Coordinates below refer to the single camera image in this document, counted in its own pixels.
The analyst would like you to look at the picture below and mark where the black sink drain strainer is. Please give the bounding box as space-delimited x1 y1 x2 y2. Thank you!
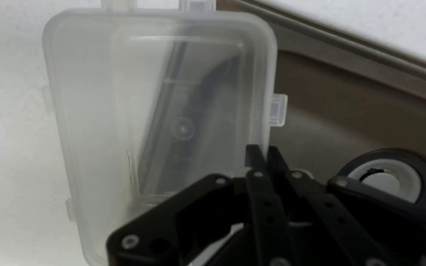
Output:
331 146 426 211

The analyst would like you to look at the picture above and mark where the clear plastic container bowl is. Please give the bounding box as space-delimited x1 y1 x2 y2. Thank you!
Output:
41 0 290 266

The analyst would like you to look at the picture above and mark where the stainless steel kitchen sink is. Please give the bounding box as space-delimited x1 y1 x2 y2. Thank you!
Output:
217 0 426 218

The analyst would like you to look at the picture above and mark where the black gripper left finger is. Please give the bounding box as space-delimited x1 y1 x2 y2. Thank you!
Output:
105 143 299 266

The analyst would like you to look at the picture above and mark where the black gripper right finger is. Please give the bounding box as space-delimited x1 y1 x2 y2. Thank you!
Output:
265 144 426 266

